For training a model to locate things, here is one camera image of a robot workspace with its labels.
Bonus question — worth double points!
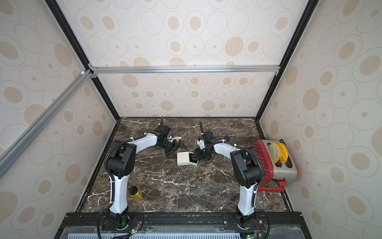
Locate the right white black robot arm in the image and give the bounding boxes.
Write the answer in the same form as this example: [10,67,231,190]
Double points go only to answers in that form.
[192,123,266,229]

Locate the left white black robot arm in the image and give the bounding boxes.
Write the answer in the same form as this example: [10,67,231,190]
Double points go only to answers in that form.
[104,119,185,228]

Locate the yellow jar black lid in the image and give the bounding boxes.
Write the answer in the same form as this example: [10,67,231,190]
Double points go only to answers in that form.
[128,186,143,201]

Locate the red perforated rack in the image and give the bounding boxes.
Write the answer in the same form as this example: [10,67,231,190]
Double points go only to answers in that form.
[253,140,287,192]

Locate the pale bread slice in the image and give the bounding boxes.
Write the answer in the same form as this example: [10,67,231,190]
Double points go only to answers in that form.
[267,143,283,165]

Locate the silver toaster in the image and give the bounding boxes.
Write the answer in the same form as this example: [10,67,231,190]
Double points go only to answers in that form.
[260,139,297,183]

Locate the yellow bread slice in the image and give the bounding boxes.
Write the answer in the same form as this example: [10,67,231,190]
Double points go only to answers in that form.
[278,142,289,163]

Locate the left diagonal aluminium bar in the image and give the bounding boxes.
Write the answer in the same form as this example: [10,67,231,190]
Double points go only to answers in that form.
[1,69,92,176]

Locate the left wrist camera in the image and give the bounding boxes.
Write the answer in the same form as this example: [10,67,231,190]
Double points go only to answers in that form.
[167,135,176,143]

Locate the horizontal aluminium frame bar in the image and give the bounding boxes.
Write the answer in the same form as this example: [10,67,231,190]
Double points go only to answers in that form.
[92,65,280,74]

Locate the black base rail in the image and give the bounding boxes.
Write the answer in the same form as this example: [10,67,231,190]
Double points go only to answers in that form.
[55,212,311,239]

